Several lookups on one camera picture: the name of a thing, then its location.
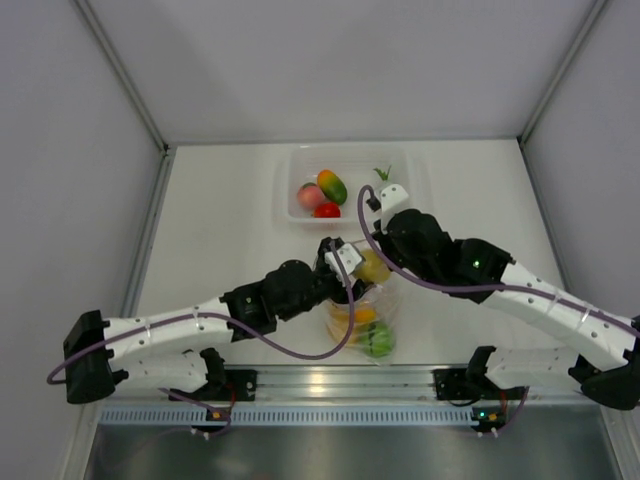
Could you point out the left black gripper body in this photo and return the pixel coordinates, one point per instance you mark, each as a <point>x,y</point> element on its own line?
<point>323,286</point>

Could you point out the pale yellow fake pear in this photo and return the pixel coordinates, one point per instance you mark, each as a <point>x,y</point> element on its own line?
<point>373,269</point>

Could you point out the clear zip top bag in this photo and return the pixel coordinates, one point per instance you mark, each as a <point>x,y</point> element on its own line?
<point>377,301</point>

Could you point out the red fake apple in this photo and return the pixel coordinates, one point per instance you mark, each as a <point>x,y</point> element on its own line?
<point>327,210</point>

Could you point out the pink fake peach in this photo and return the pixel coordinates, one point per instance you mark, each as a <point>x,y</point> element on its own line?
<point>310,196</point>

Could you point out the green fake avocado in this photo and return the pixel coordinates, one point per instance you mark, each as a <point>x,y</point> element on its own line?
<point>332,187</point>

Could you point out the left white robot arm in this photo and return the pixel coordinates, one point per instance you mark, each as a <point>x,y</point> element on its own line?
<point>176,351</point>

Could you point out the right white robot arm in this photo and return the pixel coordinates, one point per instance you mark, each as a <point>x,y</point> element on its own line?
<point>598,352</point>

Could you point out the orange fake fruit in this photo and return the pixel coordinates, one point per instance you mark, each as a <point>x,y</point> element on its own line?
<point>362,316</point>

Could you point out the clear plastic perforated bin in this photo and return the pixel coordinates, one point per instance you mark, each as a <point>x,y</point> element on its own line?
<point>354,164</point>

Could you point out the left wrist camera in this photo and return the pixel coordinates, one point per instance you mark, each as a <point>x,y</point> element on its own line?
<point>344,260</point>

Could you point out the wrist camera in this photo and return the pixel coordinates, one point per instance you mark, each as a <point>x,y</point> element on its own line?
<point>344,260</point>
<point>387,201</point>

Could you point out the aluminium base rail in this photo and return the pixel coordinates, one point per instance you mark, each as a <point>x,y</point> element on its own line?
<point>305,384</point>

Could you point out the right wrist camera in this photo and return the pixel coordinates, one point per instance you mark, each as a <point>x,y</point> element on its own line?
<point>387,201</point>

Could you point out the white slotted cable duct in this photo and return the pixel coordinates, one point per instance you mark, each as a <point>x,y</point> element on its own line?
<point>256,415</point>

